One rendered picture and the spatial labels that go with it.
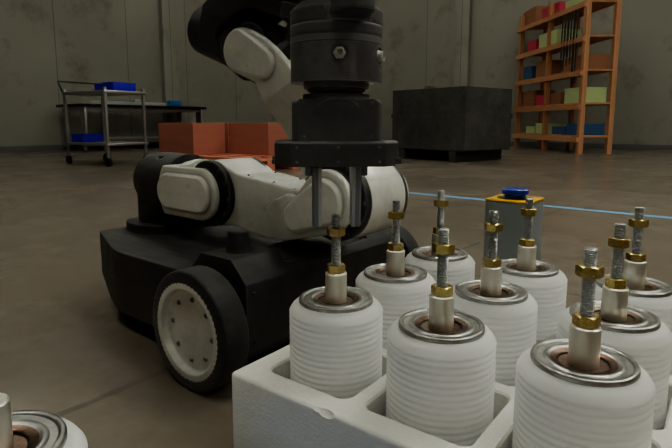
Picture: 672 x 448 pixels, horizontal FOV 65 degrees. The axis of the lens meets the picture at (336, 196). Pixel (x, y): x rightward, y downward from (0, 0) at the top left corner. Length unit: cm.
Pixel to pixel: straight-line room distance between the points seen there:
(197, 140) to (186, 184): 374
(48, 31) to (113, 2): 124
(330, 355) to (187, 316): 43
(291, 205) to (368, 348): 45
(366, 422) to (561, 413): 16
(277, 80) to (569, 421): 74
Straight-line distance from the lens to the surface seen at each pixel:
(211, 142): 500
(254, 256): 90
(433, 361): 46
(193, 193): 115
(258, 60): 100
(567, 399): 42
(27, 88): 937
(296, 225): 93
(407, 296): 61
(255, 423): 57
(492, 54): 1068
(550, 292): 67
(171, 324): 96
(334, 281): 53
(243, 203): 110
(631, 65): 996
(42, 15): 960
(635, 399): 43
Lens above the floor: 43
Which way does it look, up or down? 8 degrees down
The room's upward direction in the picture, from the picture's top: straight up
